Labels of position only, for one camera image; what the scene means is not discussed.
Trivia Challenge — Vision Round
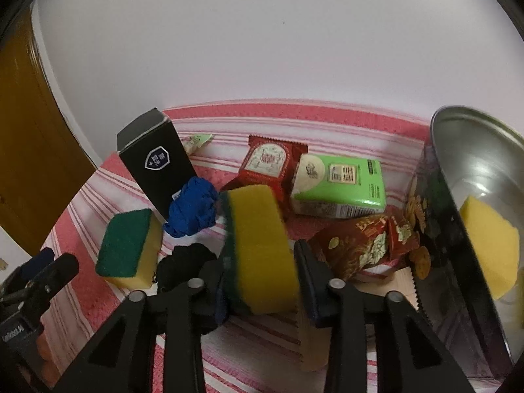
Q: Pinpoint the round metal tin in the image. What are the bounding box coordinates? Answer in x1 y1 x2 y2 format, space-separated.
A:
406 106 523 381

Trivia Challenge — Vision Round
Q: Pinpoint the black carton box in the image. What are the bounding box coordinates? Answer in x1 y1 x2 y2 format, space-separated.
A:
116 108 196 219

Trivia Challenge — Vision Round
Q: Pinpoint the yellow green sponge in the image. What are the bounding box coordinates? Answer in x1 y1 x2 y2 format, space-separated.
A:
95 209 162 290
219 185 299 315

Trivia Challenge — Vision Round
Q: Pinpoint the green tissue pack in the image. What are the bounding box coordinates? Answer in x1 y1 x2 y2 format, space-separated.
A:
290 154 386 219

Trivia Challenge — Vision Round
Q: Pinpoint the red white striped tablecloth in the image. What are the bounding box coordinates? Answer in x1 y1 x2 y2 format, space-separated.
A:
42 101 429 392

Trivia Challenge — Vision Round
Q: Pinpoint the black scrunchie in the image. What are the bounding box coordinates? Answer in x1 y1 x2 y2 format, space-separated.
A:
154 243 217 293

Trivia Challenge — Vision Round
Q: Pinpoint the wooden door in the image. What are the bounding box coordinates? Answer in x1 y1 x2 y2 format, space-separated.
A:
1 10 95 254

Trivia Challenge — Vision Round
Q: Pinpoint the red snack packet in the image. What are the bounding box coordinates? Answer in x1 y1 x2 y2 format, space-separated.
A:
221 135 308 217

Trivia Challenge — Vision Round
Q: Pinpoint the beige wrapped packet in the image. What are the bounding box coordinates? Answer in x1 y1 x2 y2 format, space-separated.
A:
297 267 418 372

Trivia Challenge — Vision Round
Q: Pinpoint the dark red floral packet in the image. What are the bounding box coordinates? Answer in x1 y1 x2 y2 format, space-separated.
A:
308 210 420 280

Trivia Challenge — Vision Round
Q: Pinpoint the yellow sponge in tin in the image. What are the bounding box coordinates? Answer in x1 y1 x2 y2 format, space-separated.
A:
460 196 519 300

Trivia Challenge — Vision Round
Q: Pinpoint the blue cloth ball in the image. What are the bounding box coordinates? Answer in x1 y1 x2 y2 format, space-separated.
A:
163 177 218 238

